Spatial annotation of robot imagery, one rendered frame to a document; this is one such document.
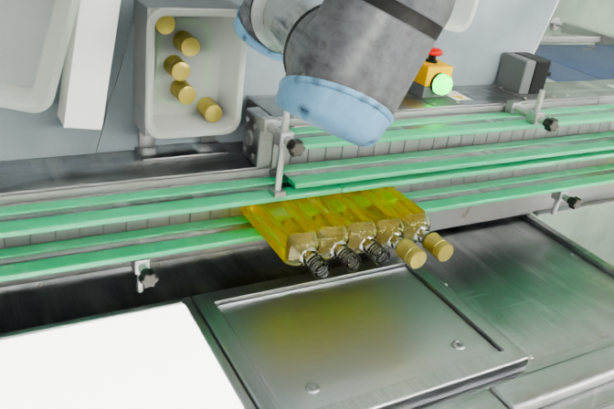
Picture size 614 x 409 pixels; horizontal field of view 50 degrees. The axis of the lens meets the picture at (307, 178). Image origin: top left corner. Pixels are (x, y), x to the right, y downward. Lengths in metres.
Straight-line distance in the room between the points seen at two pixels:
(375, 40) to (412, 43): 0.04
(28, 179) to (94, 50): 0.23
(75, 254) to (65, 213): 0.08
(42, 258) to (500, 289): 0.87
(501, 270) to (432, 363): 0.43
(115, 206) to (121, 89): 0.23
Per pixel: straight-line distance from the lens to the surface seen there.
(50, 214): 1.08
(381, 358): 1.09
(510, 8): 1.62
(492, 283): 1.43
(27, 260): 1.11
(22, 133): 1.20
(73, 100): 1.13
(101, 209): 1.08
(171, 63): 1.16
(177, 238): 1.15
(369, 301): 1.21
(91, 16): 1.10
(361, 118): 0.62
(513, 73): 1.62
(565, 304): 1.44
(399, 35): 0.61
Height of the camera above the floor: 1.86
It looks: 51 degrees down
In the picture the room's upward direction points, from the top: 132 degrees clockwise
